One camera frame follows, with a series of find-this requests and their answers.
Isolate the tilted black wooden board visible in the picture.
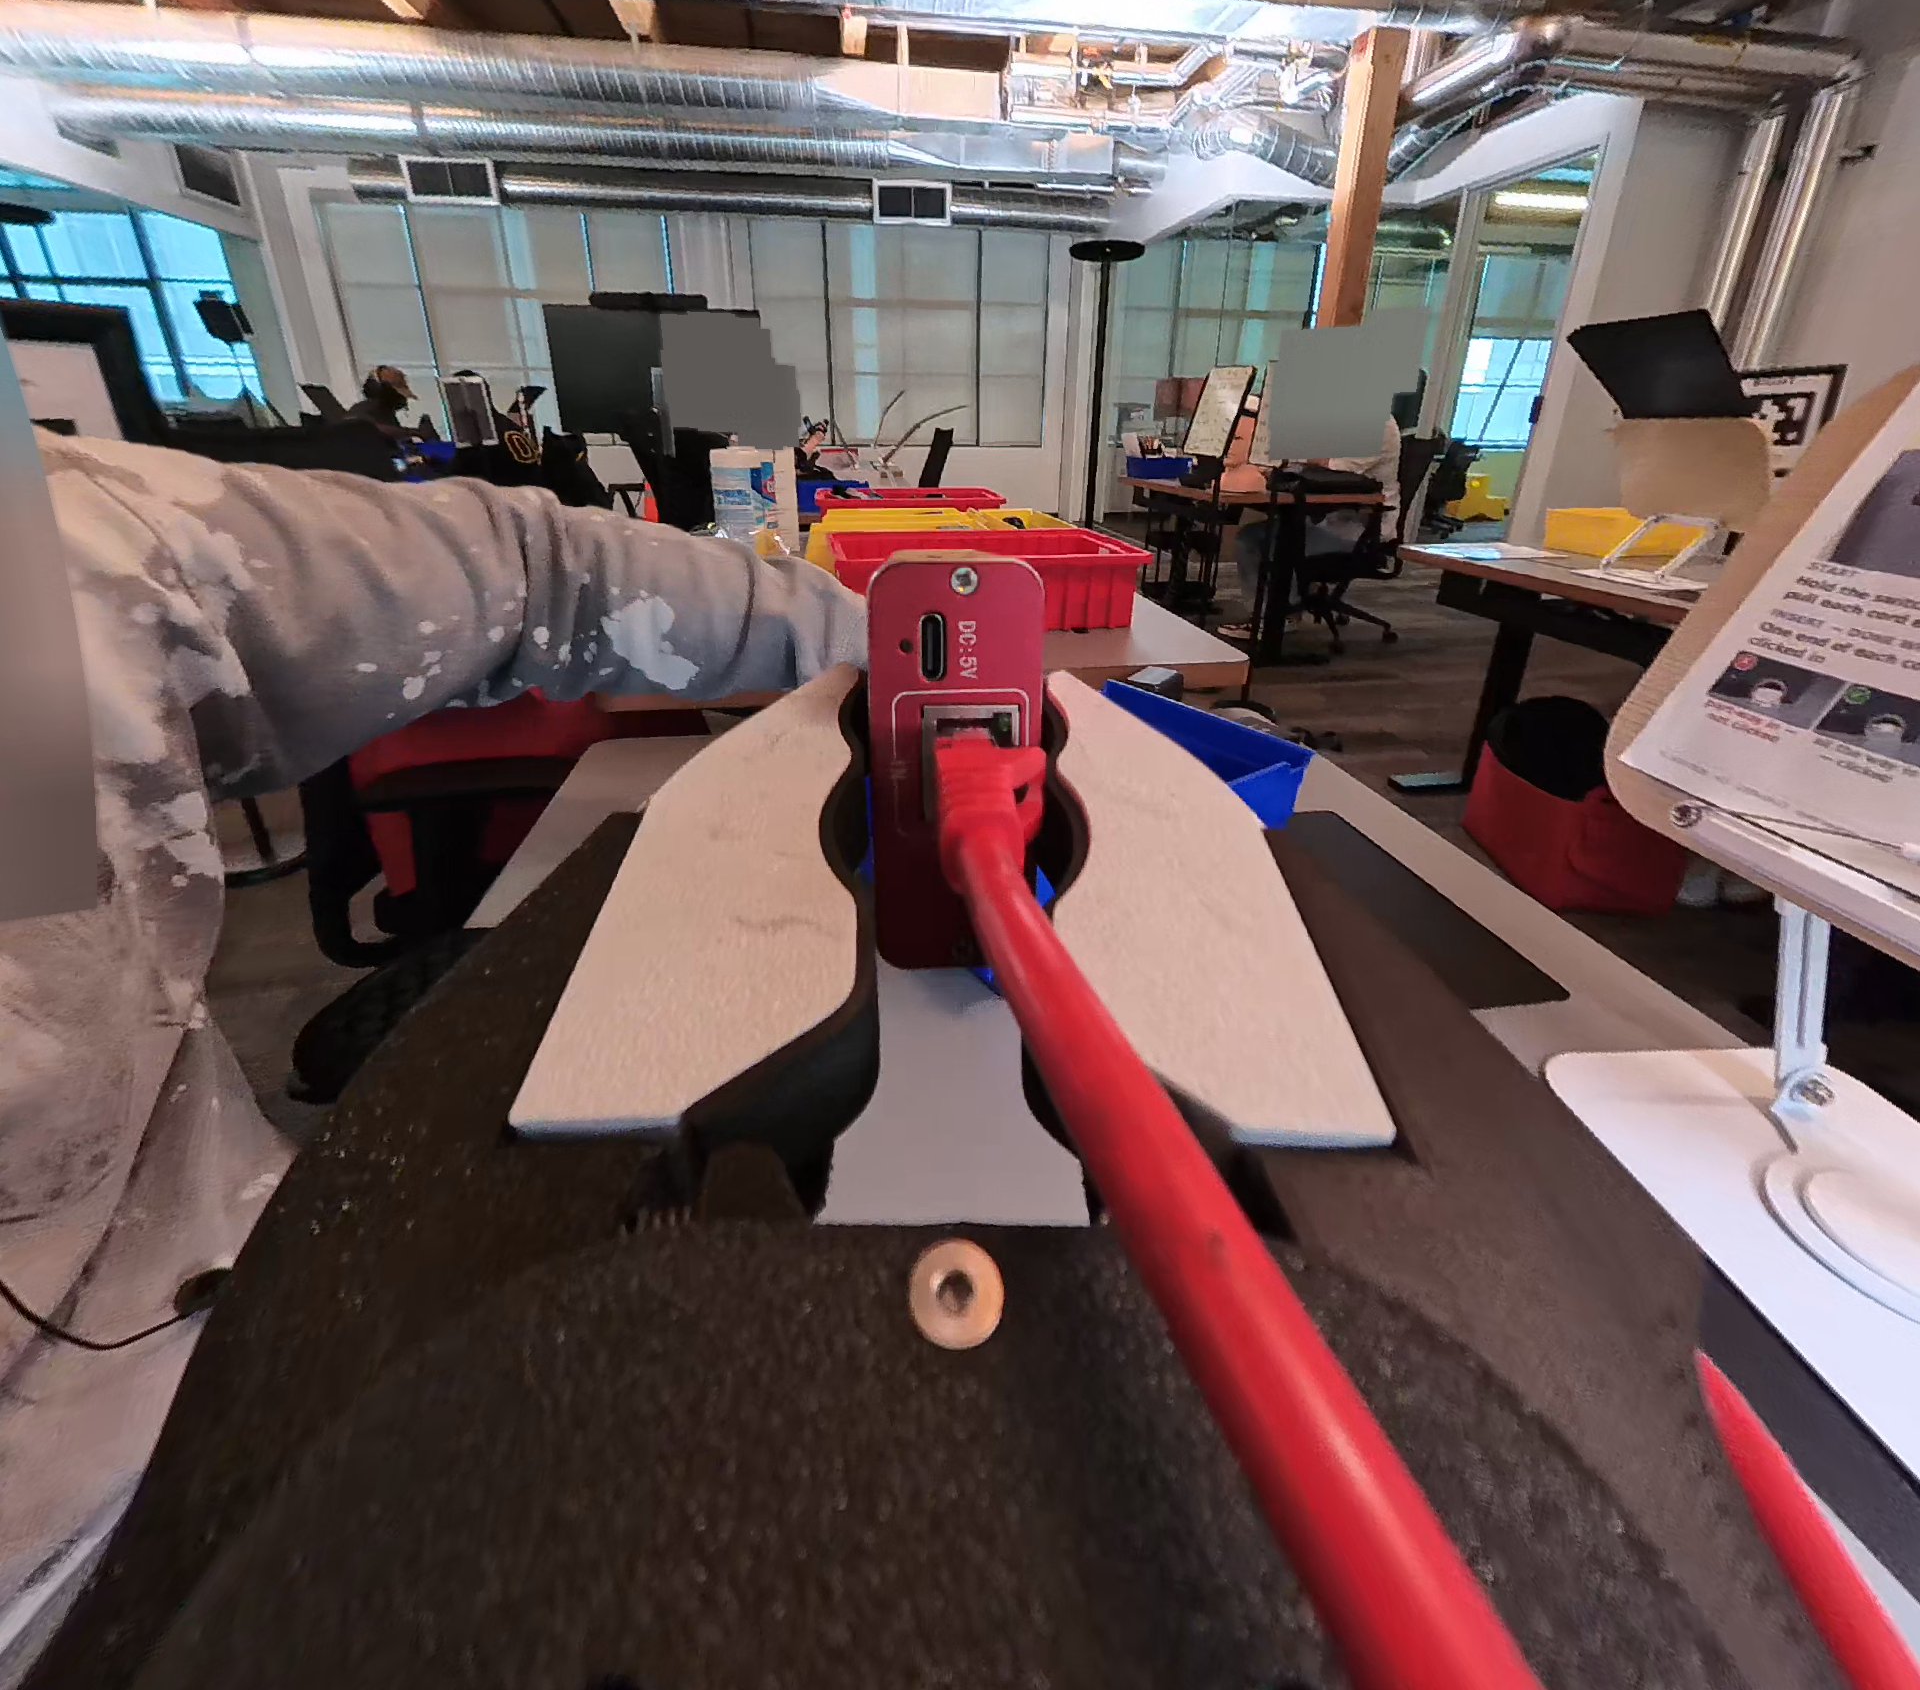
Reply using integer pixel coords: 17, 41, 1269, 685
1566, 311, 1772, 561

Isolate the blue plastic storage bin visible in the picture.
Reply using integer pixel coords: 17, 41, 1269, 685
863, 677, 1314, 995

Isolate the red floor bag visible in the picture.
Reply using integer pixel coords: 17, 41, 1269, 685
1462, 696, 1699, 916

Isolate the black mesh chair armrest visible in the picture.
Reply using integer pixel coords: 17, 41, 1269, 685
293, 925, 486, 1102

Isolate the black microphone wire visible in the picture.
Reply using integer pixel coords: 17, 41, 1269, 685
0, 1270, 229, 1359

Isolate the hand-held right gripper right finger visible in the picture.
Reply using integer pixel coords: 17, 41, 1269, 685
1045, 670, 1400, 1153

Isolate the yellow storage bin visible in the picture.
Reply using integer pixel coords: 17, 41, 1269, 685
805, 504, 1074, 568

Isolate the printed instruction sheet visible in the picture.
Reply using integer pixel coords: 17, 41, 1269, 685
1624, 384, 1920, 852

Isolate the wooden support post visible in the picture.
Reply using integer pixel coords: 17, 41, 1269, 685
1314, 25, 1413, 330

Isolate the red handled tote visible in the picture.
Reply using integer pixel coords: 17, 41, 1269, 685
349, 688, 715, 898

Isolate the black office chair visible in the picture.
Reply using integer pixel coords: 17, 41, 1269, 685
1297, 431, 1446, 650

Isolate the black floor lamp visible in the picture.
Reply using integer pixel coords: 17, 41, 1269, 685
1068, 239, 1147, 522

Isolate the instruction sheet on board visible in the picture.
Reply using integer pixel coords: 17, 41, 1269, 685
1604, 370, 1920, 958

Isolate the red ethernet cable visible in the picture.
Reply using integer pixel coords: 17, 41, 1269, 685
922, 707, 1920, 1690

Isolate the small checkered marker sign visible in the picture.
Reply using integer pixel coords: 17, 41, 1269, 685
1741, 365, 1848, 478

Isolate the black monitor on stand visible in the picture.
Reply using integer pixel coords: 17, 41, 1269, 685
543, 292, 761, 440

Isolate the red metal ethernet switch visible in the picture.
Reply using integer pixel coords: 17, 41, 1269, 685
867, 552, 1048, 970

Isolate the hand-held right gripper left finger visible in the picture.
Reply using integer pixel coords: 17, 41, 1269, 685
511, 664, 882, 1148

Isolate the small yellow plastic bin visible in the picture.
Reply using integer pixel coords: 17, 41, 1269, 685
1545, 504, 1704, 561

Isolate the tilted white sheet board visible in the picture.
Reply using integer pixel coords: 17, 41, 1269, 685
1180, 365, 1260, 463

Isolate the wipes container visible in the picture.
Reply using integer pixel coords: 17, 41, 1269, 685
708, 440, 800, 545

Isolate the white stand base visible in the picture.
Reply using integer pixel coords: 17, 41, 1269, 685
1545, 903, 1920, 1490

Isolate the framed checkered marker sign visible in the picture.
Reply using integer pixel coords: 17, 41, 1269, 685
0, 299, 169, 444

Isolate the person's left forearm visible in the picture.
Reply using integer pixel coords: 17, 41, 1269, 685
36, 431, 871, 809

